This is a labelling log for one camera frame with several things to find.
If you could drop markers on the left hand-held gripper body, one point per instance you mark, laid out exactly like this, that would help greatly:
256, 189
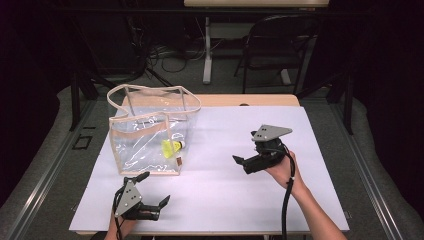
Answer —
128, 200

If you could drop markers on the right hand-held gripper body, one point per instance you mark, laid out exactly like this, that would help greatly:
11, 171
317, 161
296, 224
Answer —
268, 148

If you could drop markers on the yellow shuttlecock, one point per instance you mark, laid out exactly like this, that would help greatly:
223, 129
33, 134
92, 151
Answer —
169, 149

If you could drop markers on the transparent bag with beige trim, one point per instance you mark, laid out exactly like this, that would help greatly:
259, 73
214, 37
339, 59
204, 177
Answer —
143, 133

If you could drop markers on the person's right hand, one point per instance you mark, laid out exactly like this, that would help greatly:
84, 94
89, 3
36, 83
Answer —
285, 173

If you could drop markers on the person's left hand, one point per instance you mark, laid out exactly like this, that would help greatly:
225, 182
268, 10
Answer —
120, 229

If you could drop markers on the wooden table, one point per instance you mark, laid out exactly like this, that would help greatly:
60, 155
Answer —
260, 100

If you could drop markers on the white table mat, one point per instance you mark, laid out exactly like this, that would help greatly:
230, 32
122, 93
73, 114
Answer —
213, 200

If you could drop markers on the black folding chair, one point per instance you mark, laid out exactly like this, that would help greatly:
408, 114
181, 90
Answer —
276, 50

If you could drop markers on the white desk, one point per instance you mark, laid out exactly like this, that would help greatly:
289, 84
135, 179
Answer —
207, 50

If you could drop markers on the black metal stand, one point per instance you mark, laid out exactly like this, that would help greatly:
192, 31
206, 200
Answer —
75, 100

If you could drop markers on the metal floor rail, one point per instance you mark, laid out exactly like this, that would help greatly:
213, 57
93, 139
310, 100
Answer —
370, 173
46, 173

